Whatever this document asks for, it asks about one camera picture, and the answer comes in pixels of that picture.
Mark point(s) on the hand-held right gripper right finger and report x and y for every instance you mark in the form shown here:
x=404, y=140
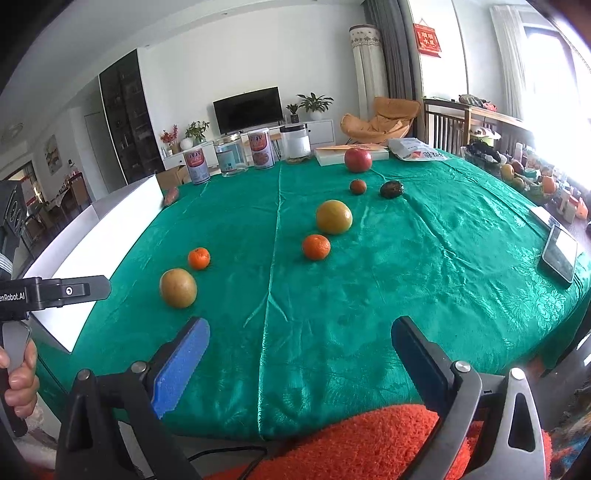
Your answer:
x=422, y=362

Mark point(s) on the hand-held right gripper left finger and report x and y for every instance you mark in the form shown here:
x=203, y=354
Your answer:
x=180, y=364

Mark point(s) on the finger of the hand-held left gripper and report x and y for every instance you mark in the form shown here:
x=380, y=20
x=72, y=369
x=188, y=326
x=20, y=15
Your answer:
x=78, y=290

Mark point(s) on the dark brown round fruit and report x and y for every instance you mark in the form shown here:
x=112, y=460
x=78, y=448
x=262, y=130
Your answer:
x=391, y=189

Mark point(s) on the person's left hand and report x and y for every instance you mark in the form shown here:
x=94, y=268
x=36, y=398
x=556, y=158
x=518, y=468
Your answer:
x=22, y=383

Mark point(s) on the white cardboard box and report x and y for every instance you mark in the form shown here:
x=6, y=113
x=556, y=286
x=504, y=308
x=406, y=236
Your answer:
x=92, y=258

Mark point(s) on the yellow-brown pear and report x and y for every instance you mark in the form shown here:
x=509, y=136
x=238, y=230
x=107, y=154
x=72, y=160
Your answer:
x=178, y=287

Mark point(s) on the orange fuzzy trousers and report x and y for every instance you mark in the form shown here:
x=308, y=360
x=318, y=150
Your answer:
x=369, y=445

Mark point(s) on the small orange tangerine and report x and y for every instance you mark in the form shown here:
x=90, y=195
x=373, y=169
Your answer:
x=199, y=258

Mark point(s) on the green tablecloth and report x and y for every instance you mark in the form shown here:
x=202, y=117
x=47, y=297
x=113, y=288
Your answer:
x=323, y=300

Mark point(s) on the red snack packet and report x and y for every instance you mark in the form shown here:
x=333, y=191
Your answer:
x=171, y=196

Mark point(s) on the brown cardboard carton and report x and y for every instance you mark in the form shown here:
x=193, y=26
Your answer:
x=173, y=177

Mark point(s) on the large yellow orange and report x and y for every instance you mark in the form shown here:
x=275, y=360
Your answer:
x=334, y=216

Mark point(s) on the small labelled tin can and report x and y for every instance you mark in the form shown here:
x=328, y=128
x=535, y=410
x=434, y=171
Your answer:
x=197, y=165

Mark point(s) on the smartphone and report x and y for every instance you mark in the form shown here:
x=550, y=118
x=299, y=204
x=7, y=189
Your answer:
x=559, y=253

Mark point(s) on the red flower arrangement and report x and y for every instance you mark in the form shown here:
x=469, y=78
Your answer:
x=169, y=138

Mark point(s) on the dark display cabinet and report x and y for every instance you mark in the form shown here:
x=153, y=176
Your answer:
x=129, y=115

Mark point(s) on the dark red small tangerine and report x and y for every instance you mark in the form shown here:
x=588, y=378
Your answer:
x=358, y=186

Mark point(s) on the white card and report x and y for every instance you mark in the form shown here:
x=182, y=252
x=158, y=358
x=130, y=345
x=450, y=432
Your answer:
x=545, y=217

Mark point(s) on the leafy plant in white pot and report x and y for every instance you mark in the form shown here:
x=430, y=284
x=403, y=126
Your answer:
x=197, y=131

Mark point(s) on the clear glass jar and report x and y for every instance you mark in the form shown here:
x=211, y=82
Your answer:
x=232, y=157

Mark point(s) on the basket of toy fruit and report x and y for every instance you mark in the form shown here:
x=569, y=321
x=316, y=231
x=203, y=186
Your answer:
x=521, y=177

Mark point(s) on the white snack bag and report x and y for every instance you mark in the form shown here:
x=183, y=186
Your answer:
x=415, y=150

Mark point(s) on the red apple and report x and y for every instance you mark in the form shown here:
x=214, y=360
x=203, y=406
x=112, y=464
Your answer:
x=358, y=159

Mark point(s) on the white flat box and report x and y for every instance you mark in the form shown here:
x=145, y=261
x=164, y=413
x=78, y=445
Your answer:
x=330, y=158

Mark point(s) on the large labelled tin can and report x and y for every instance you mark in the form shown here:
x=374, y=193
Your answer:
x=261, y=148

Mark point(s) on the orange envelope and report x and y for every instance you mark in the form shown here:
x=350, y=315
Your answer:
x=337, y=147

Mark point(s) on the wooden bench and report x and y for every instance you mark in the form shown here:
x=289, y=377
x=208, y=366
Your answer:
x=445, y=124

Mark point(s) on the orange lounge chair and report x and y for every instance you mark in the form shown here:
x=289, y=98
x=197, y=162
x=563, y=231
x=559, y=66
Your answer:
x=383, y=120

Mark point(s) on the flat screen television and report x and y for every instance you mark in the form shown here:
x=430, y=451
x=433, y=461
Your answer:
x=248, y=110

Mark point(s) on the black-lidded plastic jar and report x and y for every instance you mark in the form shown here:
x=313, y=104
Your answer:
x=295, y=143

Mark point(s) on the white television cabinet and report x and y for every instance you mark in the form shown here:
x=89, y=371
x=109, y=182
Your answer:
x=321, y=130

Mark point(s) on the small dark-potted plant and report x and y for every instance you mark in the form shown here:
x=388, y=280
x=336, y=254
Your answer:
x=293, y=113

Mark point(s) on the large potted green plant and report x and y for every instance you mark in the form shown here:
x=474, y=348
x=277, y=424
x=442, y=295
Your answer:
x=315, y=104

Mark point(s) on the covered standing air conditioner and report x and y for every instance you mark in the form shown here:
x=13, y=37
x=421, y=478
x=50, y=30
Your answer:
x=368, y=69

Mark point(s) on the grey curtain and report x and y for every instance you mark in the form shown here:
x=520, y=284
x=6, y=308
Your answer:
x=399, y=60

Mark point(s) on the white sheer curtain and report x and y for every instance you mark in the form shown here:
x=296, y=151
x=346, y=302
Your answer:
x=508, y=60

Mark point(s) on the framed wall picture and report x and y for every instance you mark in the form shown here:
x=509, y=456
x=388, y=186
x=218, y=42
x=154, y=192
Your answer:
x=53, y=154

